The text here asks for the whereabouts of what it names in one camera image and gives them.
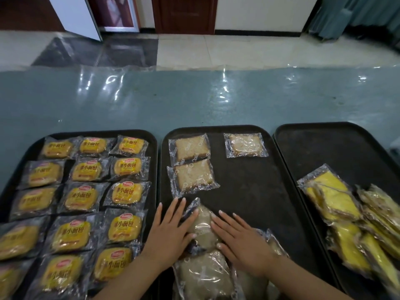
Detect person's left hand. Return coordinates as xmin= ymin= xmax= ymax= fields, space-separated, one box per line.
xmin=141 ymin=197 xmax=199 ymax=270

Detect person's left forearm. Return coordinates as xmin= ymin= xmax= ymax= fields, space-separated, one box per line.
xmin=93 ymin=251 xmax=173 ymax=300

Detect black plastic tray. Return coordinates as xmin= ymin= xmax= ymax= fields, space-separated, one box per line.
xmin=157 ymin=124 xmax=343 ymax=300
xmin=273 ymin=122 xmax=400 ymax=300
xmin=0 ymin=129 xmax=159 ymax=300

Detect white door panel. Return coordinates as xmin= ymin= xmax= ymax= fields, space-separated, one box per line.
xmin=47 ymin=0 xmax=104 ymax=42

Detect glass door with frame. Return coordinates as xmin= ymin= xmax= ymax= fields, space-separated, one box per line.
xmin=87 ymin=0 xmax=140 ymax=32

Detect brown toast packet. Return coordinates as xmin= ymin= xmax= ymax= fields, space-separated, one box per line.
xmin=168 ymin=133 xmax=211 ymax=167
xmin=233 ymin=229 xmax=290 ymax=300
xmin=183 ymin=197 xmax=226 ymax=257
xmin=172 ymin=249 xmax=239 ymax=300
xmin=223 ymin=132 xmax=269 ymax=159
xmin=166 ymin=159 xmax=220 ymax=199

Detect pile of yellow cake packets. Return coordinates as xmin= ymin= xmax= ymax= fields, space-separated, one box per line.
xmin=296 ymin=164 xmax=400 ymax=297

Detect person's right forearm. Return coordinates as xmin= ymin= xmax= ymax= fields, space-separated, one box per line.
xmin=265 ymin=256 xmax=355 ymax=300

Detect brown wooden door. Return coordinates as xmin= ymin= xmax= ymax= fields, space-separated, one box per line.
xmin=151 ymin=0 xmax=219 ymax=35

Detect person's right hand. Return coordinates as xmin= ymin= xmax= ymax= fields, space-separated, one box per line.
xmin=210 ymin=210 xmax=276 ymax=277

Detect rows of yellow bread packets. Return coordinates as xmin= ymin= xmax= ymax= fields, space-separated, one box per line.
xmin=0 ymin=134 xmax=152 ymax=300

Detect teal curtain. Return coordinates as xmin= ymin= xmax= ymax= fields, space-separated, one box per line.
xmin=307 ymin=0 xmax=400 ymax=47

